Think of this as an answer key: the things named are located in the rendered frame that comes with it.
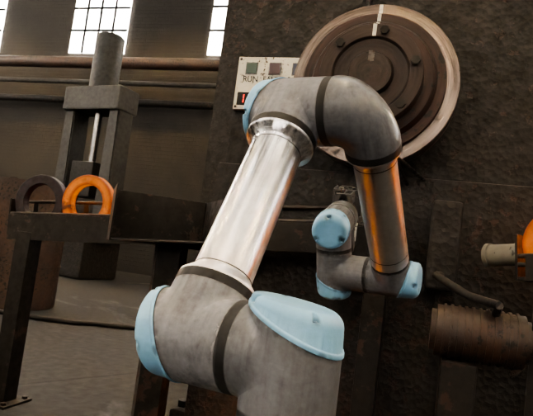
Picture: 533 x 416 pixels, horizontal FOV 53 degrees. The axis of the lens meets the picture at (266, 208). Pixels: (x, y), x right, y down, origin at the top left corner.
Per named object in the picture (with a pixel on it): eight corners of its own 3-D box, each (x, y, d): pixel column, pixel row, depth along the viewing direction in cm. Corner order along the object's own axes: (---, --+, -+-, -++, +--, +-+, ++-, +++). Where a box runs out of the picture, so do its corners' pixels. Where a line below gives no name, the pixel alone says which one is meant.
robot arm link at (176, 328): (209, 375, 58) (337, 59, 87) (106, 350, 65) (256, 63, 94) (247, 413, 67) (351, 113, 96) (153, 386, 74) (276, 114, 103)
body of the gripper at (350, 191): (367, 186, 131) (360, 196, 120) (364, 220, 133) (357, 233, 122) (336, 184, 133) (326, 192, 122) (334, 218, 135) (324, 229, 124)
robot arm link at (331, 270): (360, 306, 109) (361, 255, 107) (310, 298, 114) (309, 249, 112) (371, 294, 116) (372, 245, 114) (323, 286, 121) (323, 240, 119)
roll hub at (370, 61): (316, 125, 151) (327, 30, 153) (417, 130, 143) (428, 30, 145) (312, 120, 146) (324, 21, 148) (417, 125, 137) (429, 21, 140)
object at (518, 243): (530, 281, 129) (529, 238, 130) (532, 282, 128) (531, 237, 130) (515, 280, 124) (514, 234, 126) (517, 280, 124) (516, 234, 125)
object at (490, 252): (492, 268, 136) (492, 244, 137) (528, 268, 129) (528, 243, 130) (480, 266, 132) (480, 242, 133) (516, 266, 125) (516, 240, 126)
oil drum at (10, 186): (7, 296, 418) (26, 184, 425) (72, 308, 400) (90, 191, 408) (-58, 300, 361) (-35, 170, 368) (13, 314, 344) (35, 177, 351)
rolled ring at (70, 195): (87, 241, 175) (93, 242, 178) (121, 196, 173) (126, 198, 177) (51, 207, 180) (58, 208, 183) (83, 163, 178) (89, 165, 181)
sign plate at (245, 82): (234, 110, 179) (241, 59, 181) (309, 114, 172) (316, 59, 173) (232, 108, 177) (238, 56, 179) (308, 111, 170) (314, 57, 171)
